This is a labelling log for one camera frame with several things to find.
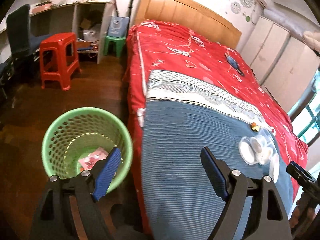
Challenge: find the red patterned bedspread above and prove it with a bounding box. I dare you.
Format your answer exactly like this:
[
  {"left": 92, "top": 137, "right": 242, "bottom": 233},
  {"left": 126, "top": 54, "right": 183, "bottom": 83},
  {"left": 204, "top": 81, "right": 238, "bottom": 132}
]
[{"left": 124, "top": 20, "right": 309, "bottom": 233}]

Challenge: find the white desk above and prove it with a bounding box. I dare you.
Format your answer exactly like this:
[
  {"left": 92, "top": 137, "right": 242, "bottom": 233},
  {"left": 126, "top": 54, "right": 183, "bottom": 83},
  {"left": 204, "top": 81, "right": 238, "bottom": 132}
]
[{"left": 0, "top": 0, "right": 116, "bottom": 65}]

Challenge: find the green mesh trash basket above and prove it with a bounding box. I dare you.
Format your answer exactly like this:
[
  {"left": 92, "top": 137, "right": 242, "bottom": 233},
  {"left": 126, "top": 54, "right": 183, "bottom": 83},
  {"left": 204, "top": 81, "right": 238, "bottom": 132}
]
[{"left": 41, "top": 107, "right": 133, "bottom": 192}]

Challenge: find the orange peel piece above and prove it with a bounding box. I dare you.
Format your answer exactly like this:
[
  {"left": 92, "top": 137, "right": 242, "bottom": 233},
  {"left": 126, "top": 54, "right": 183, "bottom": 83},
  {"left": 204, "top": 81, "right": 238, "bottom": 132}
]
[{"left": 251, "top": 122, "right": 260, "bottom": 132}]

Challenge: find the blue fish toy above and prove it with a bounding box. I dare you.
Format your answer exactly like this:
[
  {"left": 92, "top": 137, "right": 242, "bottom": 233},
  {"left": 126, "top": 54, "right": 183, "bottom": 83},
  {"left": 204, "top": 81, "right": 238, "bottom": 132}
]
[{"left": 225, "top": 53, "right": 244, "bottom": 76}]

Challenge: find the white wardrobe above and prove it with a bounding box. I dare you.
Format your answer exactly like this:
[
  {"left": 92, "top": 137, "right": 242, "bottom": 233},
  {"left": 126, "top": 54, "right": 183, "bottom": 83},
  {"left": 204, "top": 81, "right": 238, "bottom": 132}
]
[{"left": 240, "top": 16, "right": 319, "bottom": 113}]

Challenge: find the round clear plastic lid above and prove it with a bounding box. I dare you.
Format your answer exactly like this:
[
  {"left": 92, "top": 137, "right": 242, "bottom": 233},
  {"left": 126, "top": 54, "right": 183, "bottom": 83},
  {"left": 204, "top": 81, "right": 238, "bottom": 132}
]
[{"left": 238, "top": 137, "right": 258, "bottom": 165}]

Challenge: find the clear plastic cup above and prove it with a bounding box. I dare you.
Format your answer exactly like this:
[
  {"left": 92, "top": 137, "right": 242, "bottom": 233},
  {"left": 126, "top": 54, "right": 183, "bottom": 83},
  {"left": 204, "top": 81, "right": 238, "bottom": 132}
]
[{"left": 255, "top": 128, "right": 274, "bottom": 146}]

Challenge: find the wooden headboard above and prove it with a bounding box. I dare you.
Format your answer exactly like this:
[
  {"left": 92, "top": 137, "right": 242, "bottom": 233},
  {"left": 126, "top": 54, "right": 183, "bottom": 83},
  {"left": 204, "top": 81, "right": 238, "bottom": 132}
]
[{"left": 134, "top": 0, "right": 242, "bottom": 49}]

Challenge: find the clear plastic clamshell box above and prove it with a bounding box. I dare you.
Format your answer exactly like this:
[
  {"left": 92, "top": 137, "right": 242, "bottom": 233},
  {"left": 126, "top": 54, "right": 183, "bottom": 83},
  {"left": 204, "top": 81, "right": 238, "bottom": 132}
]
[{"left": 250, "top": 137, "right": 274, "bottom": 165}]

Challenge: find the right hand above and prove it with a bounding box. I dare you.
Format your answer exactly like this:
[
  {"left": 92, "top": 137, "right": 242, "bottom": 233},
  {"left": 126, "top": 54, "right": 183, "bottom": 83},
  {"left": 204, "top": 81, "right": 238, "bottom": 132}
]
[{"left": 289, "top": 199, "right": 316, "bottom": 228}]

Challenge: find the round clear plastic container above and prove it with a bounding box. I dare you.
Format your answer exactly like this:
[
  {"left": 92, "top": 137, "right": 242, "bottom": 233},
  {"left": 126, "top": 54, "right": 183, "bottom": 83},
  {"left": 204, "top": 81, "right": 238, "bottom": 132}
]
[{"left": 269, "top": 153, "right": 280, "bottom": 183}]

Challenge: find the red plastic stool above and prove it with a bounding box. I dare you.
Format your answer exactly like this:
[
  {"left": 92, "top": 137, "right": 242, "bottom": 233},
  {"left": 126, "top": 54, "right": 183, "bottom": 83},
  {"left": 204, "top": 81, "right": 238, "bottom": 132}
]
[{"left": 39, "top": 33, "right": 80, "bottom": 91}]

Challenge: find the blue paper bag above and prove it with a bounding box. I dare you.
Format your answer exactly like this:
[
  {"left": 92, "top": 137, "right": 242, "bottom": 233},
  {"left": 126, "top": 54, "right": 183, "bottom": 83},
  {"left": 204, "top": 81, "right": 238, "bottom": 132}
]
[{"left": 107, "top": 16, "right": 130, "bottom": 38}]

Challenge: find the green plastic stool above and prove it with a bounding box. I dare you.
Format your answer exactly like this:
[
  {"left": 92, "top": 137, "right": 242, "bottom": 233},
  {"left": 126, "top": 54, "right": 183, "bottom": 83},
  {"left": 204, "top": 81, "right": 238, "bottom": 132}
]
[{"left": 104, "top": 35, "right": 126, "bottom": 58}]

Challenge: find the black sword on wall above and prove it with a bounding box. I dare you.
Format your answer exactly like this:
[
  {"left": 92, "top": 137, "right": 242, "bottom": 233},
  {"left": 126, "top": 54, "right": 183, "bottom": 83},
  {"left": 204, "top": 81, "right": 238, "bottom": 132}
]
[{"left": 127, "top": 0, "right": 134, "bottom": 23}]

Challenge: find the window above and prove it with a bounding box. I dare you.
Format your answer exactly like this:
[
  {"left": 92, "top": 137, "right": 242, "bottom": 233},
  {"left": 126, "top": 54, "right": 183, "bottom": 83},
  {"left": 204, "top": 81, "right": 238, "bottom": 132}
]
[{"left": 288, "top": 68, "right": 319, "bottom": 146}]

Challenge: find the black office chair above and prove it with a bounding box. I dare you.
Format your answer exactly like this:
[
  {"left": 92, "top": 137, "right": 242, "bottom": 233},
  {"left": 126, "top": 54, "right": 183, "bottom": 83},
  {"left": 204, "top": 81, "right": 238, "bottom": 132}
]
[{"left": 1, "top": 4, "right": 50, "bottom": 98}]

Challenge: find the blue striped blanket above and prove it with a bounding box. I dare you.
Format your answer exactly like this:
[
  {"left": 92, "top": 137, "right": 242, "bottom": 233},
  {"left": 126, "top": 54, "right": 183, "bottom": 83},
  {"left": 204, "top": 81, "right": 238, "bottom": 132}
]
[{"left": 141, "top": 70, "right": 293, "bottom": 239}]

